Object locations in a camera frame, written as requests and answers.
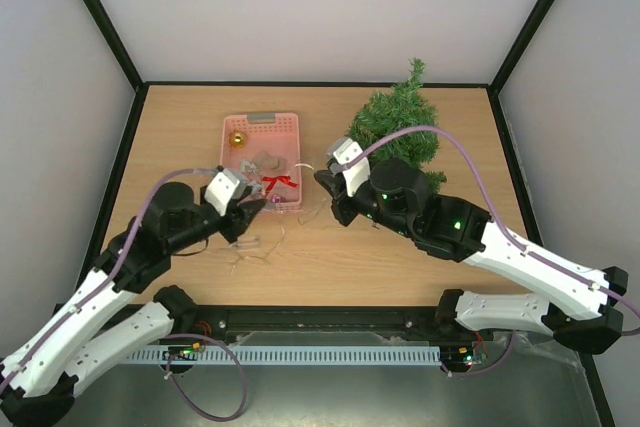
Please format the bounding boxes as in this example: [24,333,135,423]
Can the clear led string lights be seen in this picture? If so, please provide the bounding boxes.
[209,161,331,278]

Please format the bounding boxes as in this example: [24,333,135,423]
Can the pink plastic basket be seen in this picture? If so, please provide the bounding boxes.
[220,112,302,213]

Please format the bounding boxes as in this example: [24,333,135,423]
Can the small green christmas tree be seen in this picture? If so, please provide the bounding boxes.
[344,57,448,193]

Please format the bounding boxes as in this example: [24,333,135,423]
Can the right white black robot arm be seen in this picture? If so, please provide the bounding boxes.
[314,160,628,354]

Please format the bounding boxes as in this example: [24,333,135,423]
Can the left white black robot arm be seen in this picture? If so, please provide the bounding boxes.
[1,173,265,426]

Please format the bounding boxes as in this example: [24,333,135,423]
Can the silver reindeer ornament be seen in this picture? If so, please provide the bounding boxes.
[239,158,260,178]

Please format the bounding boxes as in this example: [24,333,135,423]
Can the red ribbon bow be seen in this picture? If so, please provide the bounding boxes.
[261,175,298,194]

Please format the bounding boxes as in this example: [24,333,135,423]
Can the beige felt ornament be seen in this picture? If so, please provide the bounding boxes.
[252,150,286,172]

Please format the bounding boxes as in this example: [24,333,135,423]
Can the gold bauble ornament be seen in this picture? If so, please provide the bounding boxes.
[228,130,247,148]

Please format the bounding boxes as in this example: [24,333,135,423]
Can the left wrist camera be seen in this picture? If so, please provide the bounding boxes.
[204,166,249,216]

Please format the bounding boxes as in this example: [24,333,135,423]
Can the black frame rail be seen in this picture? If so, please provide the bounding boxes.
[54,304,581,346]

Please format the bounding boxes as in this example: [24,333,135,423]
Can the purple cable loop front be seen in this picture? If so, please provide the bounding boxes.
[162,330,251,420]

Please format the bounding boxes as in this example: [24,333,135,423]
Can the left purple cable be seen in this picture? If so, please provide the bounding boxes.
[0,166,224,393]

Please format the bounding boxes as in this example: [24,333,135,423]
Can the light blue cable duct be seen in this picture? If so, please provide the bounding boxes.
[121,345,441,367]

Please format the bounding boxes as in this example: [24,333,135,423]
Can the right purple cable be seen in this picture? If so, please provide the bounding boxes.
[344,125,640,338]

